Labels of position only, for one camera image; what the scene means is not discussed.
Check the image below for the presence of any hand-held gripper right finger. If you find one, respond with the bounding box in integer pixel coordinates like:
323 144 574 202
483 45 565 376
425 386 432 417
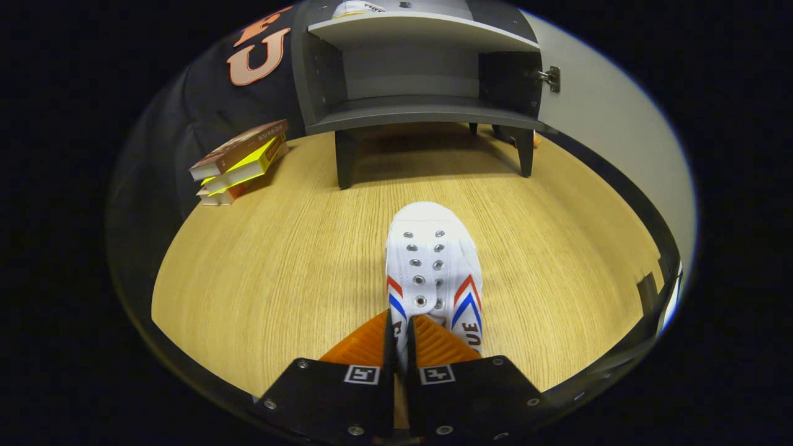
406 315 558 446

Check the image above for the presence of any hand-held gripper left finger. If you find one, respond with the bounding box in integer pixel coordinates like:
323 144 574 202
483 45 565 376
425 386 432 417
254 310 396 446

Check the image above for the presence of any dark grey shoe cabinet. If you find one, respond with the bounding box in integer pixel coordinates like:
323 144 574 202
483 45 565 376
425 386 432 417
291 0 546 190

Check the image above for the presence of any small black block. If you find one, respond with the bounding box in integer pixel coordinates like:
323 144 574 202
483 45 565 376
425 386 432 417
637 273 659 313

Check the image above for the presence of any yellow cover book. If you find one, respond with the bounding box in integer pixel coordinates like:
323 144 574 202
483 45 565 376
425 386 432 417
201 136 287 196

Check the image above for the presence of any white side table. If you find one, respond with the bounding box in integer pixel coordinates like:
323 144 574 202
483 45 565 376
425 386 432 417
660 263 685 335

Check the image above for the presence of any brown cover book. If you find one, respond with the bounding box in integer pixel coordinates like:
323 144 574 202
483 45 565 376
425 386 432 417
189 119 289 181

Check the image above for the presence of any black backdrop cloth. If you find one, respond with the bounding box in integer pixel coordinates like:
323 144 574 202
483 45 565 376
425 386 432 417
105 6 307 292

